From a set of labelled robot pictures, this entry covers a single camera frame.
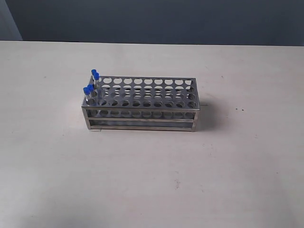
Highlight blue-capped tube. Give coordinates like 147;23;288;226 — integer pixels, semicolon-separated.
87;84;95;97
94;72;102;106
83;87;91;102
91;69;97;81

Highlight stainless steel test tube rack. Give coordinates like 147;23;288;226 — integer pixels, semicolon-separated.
81;76;200;132

